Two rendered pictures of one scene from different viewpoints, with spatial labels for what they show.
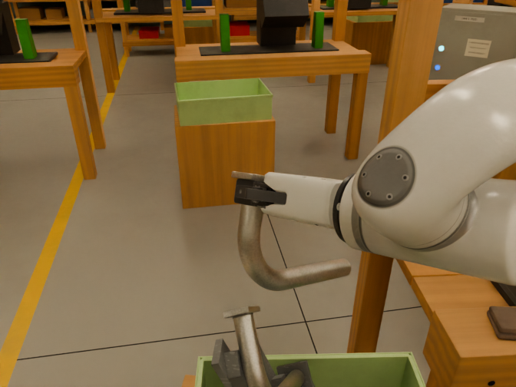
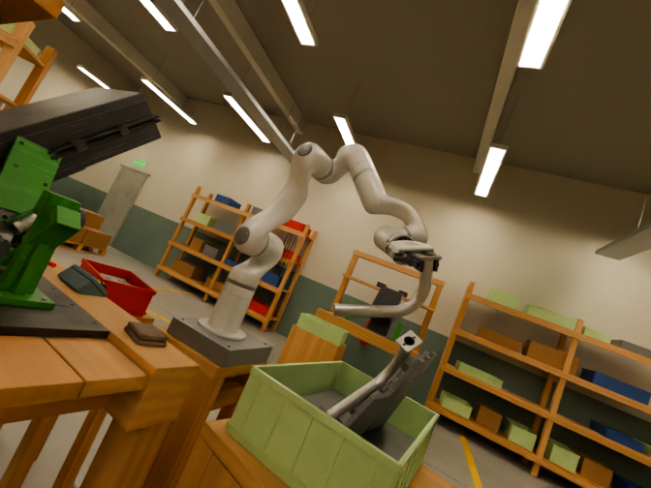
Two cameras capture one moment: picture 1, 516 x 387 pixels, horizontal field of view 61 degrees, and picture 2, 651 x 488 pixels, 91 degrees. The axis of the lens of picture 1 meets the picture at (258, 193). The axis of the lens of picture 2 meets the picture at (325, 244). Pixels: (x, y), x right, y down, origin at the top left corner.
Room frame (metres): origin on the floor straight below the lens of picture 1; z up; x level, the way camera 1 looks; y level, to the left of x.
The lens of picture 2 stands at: (1.29, 0.20, 1.22)
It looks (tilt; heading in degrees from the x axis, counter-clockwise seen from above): 7 degrees up; 212
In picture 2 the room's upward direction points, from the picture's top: 23 degrees clockwise
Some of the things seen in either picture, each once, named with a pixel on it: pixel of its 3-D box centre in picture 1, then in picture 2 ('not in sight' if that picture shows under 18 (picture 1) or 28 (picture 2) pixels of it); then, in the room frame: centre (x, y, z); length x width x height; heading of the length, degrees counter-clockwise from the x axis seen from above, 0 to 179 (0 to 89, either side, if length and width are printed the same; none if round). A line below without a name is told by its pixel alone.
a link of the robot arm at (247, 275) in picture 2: not in sight; (258, 259); (0.30, -0.68, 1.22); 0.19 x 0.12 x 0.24; 2
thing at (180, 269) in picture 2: not in sight; (232, 254); (-3.63, -4.89, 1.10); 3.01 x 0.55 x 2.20; 100
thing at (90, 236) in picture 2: not in sight; (72, 226); (-1.68, -7.19, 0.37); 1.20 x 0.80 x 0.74; 18
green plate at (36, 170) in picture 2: not in sight; (22, 175); (0.95, -1.08, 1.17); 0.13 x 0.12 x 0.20; 93
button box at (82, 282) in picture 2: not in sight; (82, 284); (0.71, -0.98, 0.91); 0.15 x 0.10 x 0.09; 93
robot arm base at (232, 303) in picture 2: not in sight; (231, 307); (0.33, -0.68, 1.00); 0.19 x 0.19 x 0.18
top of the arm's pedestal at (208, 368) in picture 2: not in sight; (212, 350); (0.33, -0.68, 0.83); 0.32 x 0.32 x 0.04; 7
